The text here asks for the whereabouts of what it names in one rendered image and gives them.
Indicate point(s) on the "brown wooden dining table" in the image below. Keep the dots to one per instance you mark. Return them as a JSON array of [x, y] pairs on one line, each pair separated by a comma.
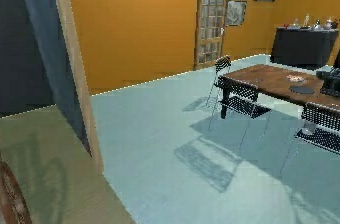
[[268, 80]]

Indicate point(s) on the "black toaster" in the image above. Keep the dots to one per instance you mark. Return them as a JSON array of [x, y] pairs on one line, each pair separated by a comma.
[[336, 81]]

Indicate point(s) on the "wooden glass-pane room door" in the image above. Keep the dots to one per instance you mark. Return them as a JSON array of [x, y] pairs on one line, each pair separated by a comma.
[[210, 31]]

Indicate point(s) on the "grey framed wall picture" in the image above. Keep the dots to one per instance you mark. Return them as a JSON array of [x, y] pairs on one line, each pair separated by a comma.
[[235, 12]]

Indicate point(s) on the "dark grey round plate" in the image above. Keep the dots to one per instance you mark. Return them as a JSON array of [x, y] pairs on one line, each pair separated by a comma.
[[302, 90]]

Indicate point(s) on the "clear glass bottle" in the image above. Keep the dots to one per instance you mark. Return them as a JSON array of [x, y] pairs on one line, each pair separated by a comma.
[[328, 22], [306, 20]]

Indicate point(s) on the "black mesh metal chair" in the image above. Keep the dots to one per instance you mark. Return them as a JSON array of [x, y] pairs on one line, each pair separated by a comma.
[[331, 130], [244, 100], [221, 65]]

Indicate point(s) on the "black cloth-covered side table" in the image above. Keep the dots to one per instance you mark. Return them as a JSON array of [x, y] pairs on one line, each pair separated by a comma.
[[303, 46]]

